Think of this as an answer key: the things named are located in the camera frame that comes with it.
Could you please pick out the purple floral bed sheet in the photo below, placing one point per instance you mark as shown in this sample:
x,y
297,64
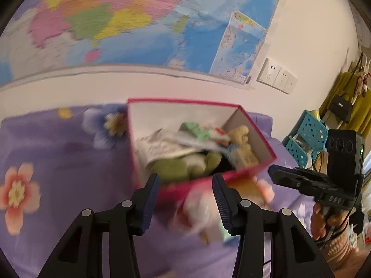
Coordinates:
x,y
74,175

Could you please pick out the black handbag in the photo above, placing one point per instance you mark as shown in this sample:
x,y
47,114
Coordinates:
x,y
341,107

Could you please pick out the right hand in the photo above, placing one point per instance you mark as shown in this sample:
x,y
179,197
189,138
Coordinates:
x,y
320,226

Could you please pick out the colourful wall map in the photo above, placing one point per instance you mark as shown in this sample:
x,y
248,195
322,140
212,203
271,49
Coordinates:
x,y
218,37

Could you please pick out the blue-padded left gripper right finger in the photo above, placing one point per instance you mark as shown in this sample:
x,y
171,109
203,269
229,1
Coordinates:
x,y
228,202

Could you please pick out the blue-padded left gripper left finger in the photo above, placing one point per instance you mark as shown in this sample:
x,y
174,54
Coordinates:
x,y
144,202

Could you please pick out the beige plush toy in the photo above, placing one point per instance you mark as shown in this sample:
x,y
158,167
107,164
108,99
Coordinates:
x,y
241,154

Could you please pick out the white wall socket strip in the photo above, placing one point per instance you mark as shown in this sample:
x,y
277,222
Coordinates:
x,y
276,76

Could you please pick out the pink cardboard storage box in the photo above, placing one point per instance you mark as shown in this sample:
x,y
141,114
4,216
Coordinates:
x,y
203,120

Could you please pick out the white wet wipes pack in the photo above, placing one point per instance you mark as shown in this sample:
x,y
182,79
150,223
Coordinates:
x,y
166,144

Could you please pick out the mustard yellow hanging coat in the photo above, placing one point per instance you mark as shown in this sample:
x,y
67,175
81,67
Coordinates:
x,y
350,85

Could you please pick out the green soft cloth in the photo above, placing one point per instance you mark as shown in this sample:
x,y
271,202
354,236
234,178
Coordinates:
x,y
186,168

